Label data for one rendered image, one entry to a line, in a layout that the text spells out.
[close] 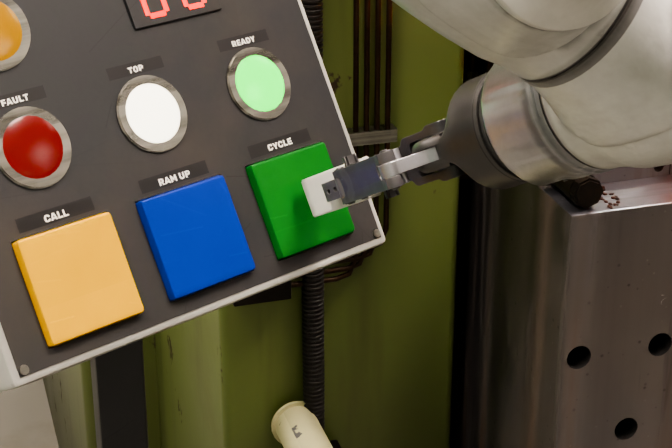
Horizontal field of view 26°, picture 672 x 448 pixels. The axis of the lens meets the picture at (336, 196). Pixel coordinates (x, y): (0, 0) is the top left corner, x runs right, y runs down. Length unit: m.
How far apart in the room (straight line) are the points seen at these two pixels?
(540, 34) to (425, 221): 0.80
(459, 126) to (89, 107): 0.28
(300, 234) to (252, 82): 0.12
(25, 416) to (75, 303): 1.80
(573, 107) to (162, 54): 0.39
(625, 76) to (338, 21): 0.66
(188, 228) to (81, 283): 0.10
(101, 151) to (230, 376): 0.53
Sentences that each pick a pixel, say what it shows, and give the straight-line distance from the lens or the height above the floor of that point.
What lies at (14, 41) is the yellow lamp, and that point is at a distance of 1.03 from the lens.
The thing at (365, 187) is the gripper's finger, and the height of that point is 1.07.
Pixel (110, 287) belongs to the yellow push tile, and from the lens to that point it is 1.02.
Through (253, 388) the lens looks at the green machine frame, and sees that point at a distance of 1.54.
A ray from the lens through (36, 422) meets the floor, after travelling 2.78.
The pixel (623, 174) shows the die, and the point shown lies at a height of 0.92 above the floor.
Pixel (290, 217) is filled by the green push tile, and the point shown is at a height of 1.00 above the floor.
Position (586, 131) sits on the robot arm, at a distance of 0.82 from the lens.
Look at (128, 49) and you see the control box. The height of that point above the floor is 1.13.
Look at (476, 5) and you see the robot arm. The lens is 0.71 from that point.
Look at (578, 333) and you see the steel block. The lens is 1.40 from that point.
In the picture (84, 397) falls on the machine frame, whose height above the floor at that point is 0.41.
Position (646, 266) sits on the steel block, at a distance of 1.40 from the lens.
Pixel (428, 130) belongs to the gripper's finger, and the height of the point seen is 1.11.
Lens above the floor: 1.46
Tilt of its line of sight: 23 degrees down
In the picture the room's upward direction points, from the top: straight up
